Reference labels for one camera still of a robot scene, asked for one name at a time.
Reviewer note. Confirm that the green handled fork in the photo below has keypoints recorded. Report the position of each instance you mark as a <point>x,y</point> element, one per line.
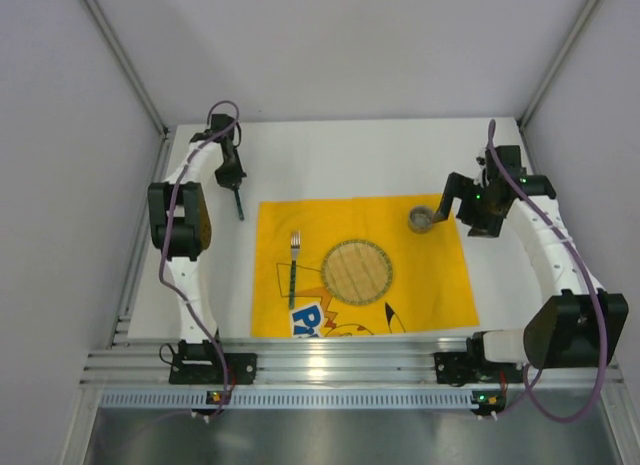
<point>295,245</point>

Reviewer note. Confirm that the yellow cartoon print cloth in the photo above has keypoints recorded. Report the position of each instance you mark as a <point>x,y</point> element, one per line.
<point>431,288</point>

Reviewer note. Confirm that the round woven bamboo plate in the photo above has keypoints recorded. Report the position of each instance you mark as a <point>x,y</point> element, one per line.
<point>357,272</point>

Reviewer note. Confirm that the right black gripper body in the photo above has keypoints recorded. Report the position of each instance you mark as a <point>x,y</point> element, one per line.
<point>455,191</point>

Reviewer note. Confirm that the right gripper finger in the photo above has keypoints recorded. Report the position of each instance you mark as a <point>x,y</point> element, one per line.
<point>456,186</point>
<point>488,229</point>

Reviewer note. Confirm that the left aluminium frame post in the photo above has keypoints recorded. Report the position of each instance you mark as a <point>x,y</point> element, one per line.
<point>124,63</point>

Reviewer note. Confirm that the aluminium frame post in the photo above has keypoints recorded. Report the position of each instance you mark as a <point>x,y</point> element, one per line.
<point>124,63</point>
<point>559,59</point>

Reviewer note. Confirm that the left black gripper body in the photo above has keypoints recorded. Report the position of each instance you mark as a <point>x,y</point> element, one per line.
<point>231,175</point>

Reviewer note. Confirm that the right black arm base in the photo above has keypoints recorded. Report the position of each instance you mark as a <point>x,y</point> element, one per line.
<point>457,369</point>

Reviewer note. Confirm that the speckled ceramic cup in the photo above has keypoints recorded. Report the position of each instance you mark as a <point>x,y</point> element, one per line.
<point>420,219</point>

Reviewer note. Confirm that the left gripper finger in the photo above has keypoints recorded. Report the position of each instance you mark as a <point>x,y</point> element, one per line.
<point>223,178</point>
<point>238,176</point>

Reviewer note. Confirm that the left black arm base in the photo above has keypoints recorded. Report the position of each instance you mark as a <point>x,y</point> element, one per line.
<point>200,370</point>

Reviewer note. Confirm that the perforated metal cable duct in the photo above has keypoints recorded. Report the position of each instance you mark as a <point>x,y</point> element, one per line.
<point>307,399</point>

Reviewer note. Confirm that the aluminium front rail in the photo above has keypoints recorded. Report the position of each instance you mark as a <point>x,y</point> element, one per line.
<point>394,361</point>

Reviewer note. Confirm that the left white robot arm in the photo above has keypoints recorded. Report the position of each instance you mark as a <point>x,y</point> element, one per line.
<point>180,223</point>

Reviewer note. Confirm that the green handled spoon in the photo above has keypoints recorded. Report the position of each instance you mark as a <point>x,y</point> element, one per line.
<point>238,203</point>

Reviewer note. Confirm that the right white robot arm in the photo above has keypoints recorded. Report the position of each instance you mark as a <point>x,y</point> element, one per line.
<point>579,323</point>

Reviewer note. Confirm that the right aluminium frame post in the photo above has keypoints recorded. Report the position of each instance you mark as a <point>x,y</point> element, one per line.
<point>559,59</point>

